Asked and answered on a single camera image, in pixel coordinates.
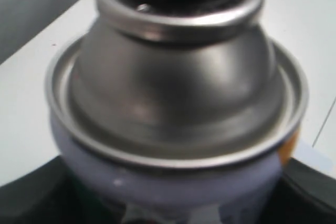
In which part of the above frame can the white backdrop sheet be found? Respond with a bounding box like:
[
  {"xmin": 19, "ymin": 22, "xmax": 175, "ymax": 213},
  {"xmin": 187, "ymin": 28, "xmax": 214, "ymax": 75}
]
[{"xmin": 0, "ymin": 0, "xmax": 111, "ymax": 65}]

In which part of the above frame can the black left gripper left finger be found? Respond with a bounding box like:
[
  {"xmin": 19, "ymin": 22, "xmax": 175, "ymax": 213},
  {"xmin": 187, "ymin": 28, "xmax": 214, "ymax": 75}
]
[{"xmin": 1, "ymin": 157, "xmax": 126, "ymax": 223}]

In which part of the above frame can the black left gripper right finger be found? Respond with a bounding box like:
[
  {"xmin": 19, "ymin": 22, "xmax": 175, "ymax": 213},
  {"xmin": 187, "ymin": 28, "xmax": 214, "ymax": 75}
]
[{"xmin": 220, "ymin": 157, "xmax": 336, "ymax": 224}]

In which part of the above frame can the white spray paint can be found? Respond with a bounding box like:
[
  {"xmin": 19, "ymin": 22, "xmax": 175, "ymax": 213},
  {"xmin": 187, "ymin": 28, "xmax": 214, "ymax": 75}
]
[{"xmin": 45, "ymin": 0, "xmax": 309, "ymax": 223}]

